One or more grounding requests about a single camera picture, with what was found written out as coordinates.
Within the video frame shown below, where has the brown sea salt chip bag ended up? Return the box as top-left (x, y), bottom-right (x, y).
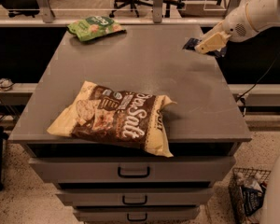
top-left (48, 81), bottom-right (173, 158)

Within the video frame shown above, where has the top drawer black handle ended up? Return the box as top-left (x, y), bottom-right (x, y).
top-left (118, 167), bottom-right (150, 178)

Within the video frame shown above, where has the middle drawer black handle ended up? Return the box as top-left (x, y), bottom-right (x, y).
top-left (121, 195), bottom-right (147, 205)

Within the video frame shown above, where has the blue rxbar blueberry bar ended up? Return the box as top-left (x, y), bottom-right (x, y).
top-left (183, 38), bottom-right (227, 58)

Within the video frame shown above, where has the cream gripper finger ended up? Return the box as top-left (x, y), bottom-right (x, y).
top-left (194, 32), bottom-right (231, 54)
top-left (202, 21), bottom-right (223, 40)

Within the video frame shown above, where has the drawer black handle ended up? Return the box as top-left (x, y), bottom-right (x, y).
top-left (121, 195), bottom-right (147, 205)
top-left (126, 214), bottom-right (147, 222)
top-left (118, 167), bottom-right (150, 178)

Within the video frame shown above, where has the wire basket of snacks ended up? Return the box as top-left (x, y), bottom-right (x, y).
top-left (229, 168), bottom-right (271, 224)

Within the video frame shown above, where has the bottom drawer black handle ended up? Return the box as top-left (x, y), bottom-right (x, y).
top-left (126, 214), bottom-right (147, 222)

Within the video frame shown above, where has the green rice chip bag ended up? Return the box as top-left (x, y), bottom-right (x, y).
top-left (67, 16), bottom-right (125, 42)

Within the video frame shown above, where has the grey drawer cabinet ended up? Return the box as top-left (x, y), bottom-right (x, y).
top-left (10, 25), bottom-right (250, 224)

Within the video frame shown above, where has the black cable right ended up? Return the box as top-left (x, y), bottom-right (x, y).
top-left (235, 42), bottom-right (280, 117)

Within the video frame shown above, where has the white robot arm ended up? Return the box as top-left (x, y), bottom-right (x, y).
top-left (194, 0), bottom-right (280, 224)

